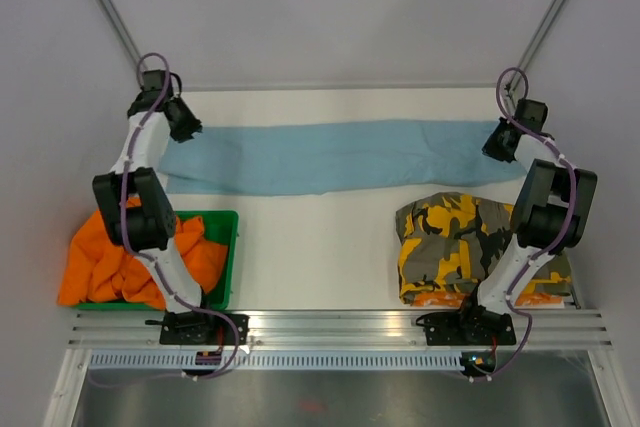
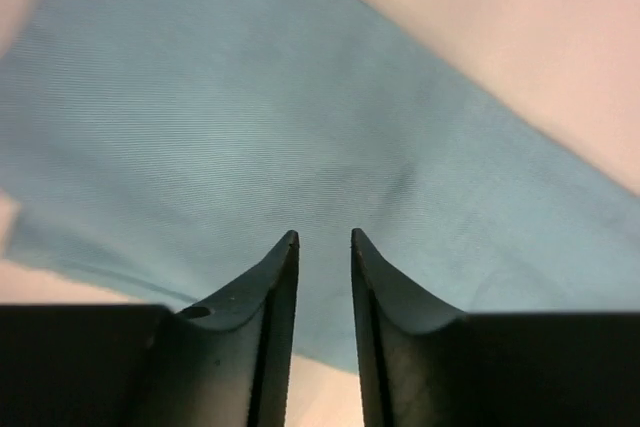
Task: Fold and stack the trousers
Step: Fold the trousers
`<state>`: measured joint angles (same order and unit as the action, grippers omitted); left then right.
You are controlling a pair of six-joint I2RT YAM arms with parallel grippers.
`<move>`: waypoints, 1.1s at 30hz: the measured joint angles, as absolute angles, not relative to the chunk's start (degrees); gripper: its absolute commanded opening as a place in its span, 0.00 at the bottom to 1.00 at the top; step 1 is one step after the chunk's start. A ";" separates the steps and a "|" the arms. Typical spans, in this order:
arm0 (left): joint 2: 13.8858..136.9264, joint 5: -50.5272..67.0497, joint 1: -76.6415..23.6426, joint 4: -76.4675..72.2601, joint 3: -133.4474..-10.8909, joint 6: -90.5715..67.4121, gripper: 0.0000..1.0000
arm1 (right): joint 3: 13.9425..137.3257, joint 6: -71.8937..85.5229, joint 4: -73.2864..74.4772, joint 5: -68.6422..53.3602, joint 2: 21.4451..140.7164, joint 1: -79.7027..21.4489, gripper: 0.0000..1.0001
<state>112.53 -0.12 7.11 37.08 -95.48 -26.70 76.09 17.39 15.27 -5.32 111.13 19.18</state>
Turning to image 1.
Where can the light blue trousers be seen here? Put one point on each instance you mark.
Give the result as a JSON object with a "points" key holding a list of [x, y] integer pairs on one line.
{"points": [[317, 159]]}

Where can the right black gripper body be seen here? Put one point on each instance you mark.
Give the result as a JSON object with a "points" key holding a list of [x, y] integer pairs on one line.
{"points": [[493, 145]]}

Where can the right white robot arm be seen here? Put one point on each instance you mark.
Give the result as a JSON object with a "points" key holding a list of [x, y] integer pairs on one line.
{"points": [[549, 215]]}

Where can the orange patterned folded trousers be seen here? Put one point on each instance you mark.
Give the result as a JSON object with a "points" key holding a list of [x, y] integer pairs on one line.
{"points": [[443, 299]]}

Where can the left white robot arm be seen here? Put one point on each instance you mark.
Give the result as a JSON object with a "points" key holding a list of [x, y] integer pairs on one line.
{"points": [[137, 213]]}

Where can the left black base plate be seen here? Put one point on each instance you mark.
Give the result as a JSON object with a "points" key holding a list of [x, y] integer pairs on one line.
{"points": [[230, 329]]}

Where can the green plastic bin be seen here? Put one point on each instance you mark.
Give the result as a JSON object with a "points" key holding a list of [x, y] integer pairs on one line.
{"points": [[225, 247]]}

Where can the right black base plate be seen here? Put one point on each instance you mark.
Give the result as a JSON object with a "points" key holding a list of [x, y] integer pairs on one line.
{"points": [[450, 328]]}

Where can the aluminium mounting rail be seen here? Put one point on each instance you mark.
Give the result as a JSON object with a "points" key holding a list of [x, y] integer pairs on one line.
{"points": [[335, 330]]}

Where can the slotted white cable duct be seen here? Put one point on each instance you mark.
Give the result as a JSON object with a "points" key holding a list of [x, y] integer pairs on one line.
{"points": [[278, 360]]}

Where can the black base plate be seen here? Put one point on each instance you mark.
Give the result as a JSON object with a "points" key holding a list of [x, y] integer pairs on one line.
{"points": [[450, 328], [230, 329]]}

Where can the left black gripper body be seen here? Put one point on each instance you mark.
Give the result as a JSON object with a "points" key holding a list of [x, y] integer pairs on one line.
{"points": [[187, 126]]}

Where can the camouflage folded trousers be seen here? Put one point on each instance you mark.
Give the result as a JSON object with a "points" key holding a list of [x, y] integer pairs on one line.
{"points": [[450, 241]]}

